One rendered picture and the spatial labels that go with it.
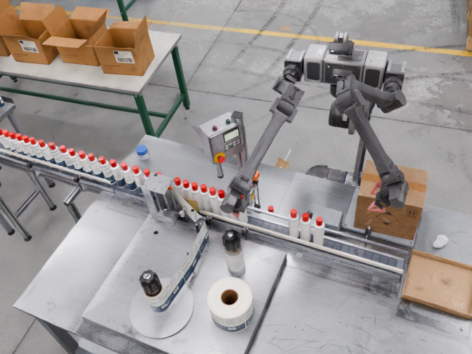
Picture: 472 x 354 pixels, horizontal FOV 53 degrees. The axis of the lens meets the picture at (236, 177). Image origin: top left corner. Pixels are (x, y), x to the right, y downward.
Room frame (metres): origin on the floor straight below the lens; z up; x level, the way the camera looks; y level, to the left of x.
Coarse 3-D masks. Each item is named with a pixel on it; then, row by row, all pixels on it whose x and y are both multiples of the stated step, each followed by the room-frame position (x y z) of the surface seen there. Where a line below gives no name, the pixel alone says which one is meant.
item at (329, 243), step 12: (132, 192) 1.85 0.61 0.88; (252, 216) 1.55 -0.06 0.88; (264, 228) 1.46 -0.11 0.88; (276, 228) 1.46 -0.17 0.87; (288, 228) 1.44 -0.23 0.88; (288, 240) 1.37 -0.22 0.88; (312, 240) 1.34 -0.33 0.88; (324, 240) 1.33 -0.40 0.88; (324, 252) 1.27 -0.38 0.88; (348, 252) 1.24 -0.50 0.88; (360, 252) 1.23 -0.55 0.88; (372, 252) 1.22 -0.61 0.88; (396, 264) 1.14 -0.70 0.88
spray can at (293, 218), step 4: (292, 212) 1.39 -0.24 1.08; (296, 212) 1.38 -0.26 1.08; (288, 216) 1.40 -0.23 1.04; (292, 216) 1.38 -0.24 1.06; (296, 216) 1.38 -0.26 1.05; (292, 220) 1.37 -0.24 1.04; (296, 220) 1.37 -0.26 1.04; (292, 224) 1.37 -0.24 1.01; (296, 224) 1.37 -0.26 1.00; (292, 228) 1.37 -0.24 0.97; (296, 228) 1.37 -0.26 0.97; (292, 232) 1.37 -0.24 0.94; (296, 232) 1.37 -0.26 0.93; (292, 236) 1.37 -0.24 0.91; (296, 236) 1.37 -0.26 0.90
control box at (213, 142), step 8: (216, 120) 1.69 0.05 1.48; (224, 120) 1.68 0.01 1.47; (200, 128) 1.65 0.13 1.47; (208, 128) 1.64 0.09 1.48; (224, 128) 1.62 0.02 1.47; (232, 128) 1.63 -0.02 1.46; (208, 136) 1.59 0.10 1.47; (216, 136) 1.59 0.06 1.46; (240, 136) 1.64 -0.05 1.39; (208, 144) 1.59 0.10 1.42; (216, 144) 1.59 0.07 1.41; (224, 144) 1.61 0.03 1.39; (240, 144) 1.64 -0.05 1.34; (208, 152) 1.61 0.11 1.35; (216, 152) 1.59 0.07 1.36; (224, 152) 1.60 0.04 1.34; (232, 152) 1.62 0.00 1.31; (216, 160) 1.58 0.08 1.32
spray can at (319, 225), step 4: (320, 216) 1.34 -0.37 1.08; (316, 220) 1.32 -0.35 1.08; (320, 220) 1.32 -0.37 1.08; (316, 224) 1.32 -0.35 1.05; (320, 224) 1.31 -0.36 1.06; (316, 228) 1.31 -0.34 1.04; (320, 228) 1.30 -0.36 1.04; (316, 232) 1.31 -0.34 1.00; (320, 232) 1.30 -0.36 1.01; (316, 236) 1.30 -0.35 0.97; (320, 236) 1.30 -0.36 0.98; (316, 240) 1.30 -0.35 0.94; (320, 240) 1.30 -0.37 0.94; (320, 244) 1.30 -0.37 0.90
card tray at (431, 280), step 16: (416, 256) 1.19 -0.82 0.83; (432, 256) 1.16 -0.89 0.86; (416, 272) 1.11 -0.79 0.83; (432, 272) 1.09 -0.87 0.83; (448, 272) 1.08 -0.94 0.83; (464, 272) 1.07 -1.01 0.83; (416, 288) 1.03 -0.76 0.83; (432, 288) 1.01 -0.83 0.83; (448, 288) 1.00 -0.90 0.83; (464, 288) 0.99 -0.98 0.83; (432, 304) 0.92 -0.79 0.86; (448, 304) 0.92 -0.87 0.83; (464, 304) 0.91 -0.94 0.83
